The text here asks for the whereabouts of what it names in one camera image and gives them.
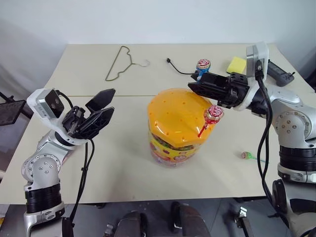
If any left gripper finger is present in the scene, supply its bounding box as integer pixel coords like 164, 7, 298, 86
85, 88, 116, 112
77, 107, 116, 141

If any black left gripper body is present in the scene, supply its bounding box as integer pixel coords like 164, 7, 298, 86
61, 106, 87, 139

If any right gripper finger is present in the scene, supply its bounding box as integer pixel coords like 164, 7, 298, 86
190, 72, 230, 87
187, 82, 233, 106

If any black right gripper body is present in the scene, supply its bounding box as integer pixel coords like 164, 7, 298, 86
223, 73, 250, 109

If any orange-lidded plastic lollipop jar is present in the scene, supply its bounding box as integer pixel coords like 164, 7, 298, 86
147, 88, 218, 168

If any blue-wrapped lollipop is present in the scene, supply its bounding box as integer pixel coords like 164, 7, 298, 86
196, 59, 211, 78

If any red-stick lollipop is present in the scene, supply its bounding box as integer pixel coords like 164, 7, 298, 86
197, 104, 225, 138

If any yellow sponge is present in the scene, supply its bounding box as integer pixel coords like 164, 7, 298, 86
226, 56, 247, 74

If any black handheld controller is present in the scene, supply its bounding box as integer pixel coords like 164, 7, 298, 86
266, 60, 296, 87

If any black screen panel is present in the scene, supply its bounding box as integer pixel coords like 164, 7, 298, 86
0, 100, 27, 127

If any green-stick lollipop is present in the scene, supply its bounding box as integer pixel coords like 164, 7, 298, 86
241, 151, 271, 165

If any dark rounded shape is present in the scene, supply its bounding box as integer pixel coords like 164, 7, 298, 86
116, 211, 149, 237
170, 201, 210, 237

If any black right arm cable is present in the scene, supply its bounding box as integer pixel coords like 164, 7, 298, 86
255, 60, 291, 229

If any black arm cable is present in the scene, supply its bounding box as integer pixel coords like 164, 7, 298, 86
55, 90, 96, 237
255, 60, 291, 229

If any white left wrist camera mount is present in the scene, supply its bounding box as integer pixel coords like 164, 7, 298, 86
26, 88, 91, 147

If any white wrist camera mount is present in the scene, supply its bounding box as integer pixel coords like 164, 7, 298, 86
233, 41, 270, 111
26, 88, 91, 147

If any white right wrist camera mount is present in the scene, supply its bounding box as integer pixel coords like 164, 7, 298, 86
233, 41, 270, 111

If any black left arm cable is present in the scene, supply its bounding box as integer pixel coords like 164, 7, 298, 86
55, 90, 96, 237

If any thin wire clothes hanger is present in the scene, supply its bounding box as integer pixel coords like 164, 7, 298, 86
105, 45, 151, 81

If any black cable with plug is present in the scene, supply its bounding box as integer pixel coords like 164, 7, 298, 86
166, 58, 198, 75

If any silver metal clamp bracket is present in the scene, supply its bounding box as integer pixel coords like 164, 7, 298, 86
233, 206, 255, 237

